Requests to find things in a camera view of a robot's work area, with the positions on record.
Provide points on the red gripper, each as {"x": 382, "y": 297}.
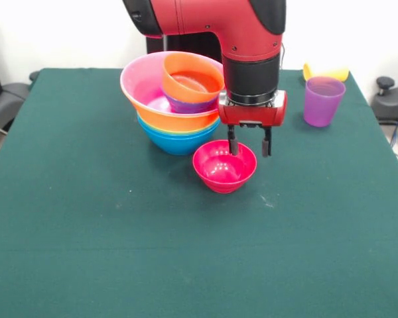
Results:
{"x": 252, "y": 114}

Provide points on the small crimson bowl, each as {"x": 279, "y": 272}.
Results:
{"x": 219, "y": 172}

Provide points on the small dark blue bowl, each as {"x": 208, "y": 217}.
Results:
{"x": 185, "y": 106}

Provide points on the large orange bowl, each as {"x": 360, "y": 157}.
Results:
{"x": 172, "y": 121}

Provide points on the small red-orange bowl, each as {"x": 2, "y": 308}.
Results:
{"x": 185, "y": 86}

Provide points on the yellow cup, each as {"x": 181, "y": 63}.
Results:
{"x": 331, "y": 72}

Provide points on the large pink bowl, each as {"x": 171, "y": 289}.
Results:
{"x": 142, "y": 86}

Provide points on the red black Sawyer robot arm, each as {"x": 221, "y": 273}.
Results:
{"x": 225, "y": 26}

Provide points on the purple cup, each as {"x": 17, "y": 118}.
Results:
{"x": 321, "y": 102}

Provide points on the dark green table cloth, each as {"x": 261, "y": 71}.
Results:
{"x": 199, "y": 248}

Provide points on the grey base with black knob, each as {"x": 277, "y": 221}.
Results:
{"x": 6, "y": 96}
{"x": 389, "y": 102}

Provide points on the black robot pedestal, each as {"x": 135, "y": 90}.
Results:
{"x": 185, "y": 44}

